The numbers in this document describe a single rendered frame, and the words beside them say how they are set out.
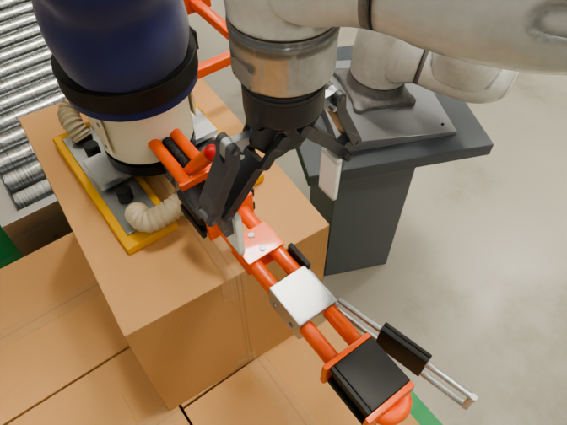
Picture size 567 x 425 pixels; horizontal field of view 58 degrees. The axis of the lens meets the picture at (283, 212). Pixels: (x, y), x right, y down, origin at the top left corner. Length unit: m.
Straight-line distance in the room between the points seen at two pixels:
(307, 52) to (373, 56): 0.93
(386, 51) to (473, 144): 0.34
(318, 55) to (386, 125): 0.98
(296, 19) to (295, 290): 0.41
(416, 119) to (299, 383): 0.74
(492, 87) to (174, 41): 0.78
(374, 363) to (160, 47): 0.51
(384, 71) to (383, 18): 1.00
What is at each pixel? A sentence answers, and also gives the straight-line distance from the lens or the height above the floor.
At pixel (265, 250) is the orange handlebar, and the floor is 1.09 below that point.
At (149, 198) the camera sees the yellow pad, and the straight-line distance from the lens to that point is 0.96.
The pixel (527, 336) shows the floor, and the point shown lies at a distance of 2.04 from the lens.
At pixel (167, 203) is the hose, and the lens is 0.86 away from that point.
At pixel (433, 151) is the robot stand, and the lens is 1.37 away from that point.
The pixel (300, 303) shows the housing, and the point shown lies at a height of 1.09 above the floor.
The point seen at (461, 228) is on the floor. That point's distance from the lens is 2.20.
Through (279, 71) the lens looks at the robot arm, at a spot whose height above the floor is 1.45.
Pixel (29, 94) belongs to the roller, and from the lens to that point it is 2.01.
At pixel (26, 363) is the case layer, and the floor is 0.54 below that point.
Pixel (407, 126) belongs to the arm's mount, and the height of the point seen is 0.77.
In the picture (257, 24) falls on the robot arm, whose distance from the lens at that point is 0.38.
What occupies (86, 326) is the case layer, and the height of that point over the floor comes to 0.54.
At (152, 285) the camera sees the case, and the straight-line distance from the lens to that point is 0.88.
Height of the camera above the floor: 1.69
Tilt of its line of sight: 53 degrees down
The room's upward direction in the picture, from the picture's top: straight up
